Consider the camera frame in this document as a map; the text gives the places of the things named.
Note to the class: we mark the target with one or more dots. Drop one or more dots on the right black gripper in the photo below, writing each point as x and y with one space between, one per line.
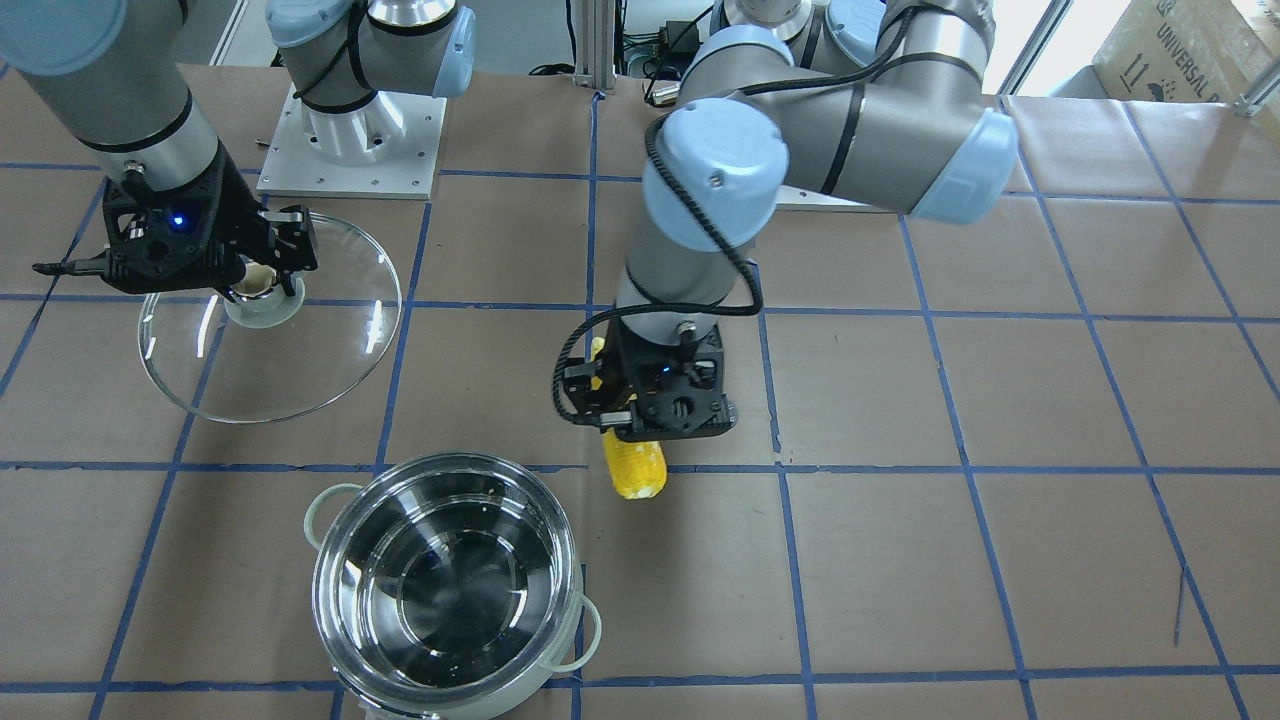
232 218

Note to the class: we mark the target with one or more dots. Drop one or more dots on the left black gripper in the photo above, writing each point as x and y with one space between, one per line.
583 386

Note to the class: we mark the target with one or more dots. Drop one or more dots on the yellow corn cob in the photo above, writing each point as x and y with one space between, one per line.
638 470

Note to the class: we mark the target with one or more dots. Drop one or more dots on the glass pot lid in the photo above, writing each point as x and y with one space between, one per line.
260 357

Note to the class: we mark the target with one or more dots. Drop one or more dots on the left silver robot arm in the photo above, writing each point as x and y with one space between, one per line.
906 131

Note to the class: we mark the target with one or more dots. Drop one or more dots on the pale green cooking pot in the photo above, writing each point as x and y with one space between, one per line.
448 587

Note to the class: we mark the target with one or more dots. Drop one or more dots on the black power adapter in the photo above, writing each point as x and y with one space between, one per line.
680 39

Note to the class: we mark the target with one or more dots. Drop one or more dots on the cardboard box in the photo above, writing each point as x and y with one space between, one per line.
1187 51

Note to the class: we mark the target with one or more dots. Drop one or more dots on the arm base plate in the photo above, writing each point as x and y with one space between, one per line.
794 199
386 150

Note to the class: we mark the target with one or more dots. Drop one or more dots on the aluminium frame post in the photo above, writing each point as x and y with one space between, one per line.
595 28

